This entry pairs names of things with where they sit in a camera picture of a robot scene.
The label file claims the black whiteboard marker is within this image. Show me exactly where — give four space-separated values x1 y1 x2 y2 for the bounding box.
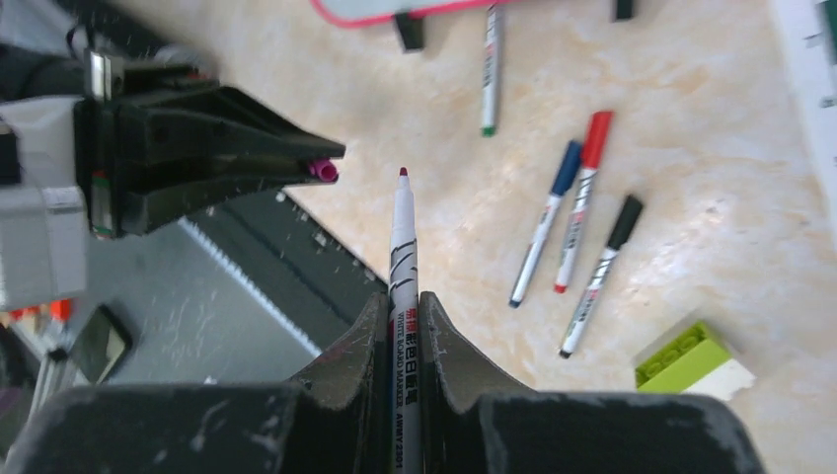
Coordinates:
559 194 645 359

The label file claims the pink framed whiteboard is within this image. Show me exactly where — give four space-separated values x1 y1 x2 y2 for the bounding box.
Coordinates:
311 0 505 51

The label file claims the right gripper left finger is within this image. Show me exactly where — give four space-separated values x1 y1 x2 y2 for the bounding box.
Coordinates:
280 292 391 473

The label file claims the magenta marker cap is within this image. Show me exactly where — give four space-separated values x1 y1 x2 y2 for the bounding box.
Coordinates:
308 159 340 183

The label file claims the green white chessboard mat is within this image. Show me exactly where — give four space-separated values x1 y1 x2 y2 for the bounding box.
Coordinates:
769 0 836 235

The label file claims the magenta whiteboard marker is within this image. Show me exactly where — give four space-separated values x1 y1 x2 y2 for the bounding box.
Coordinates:
388 167 423 473

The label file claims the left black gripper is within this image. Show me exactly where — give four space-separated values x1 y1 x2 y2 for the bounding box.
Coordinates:
74 48 345 239

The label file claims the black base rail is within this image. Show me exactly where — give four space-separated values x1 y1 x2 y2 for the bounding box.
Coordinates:
179 192 385 356

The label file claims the green whiteboard marker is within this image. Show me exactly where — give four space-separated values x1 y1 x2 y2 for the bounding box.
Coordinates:
481 4 502 137

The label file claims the green white toy brick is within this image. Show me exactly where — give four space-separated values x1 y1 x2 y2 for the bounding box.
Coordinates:
634 320 756 402

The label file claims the red whiteboard marker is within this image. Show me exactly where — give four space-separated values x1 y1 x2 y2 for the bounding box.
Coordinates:
554 110 615 294

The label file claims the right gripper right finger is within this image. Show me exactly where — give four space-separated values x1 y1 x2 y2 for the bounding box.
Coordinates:
418 291 530 473

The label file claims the blue whiteboard marker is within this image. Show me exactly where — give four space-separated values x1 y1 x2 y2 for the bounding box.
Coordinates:
508 140 582 308

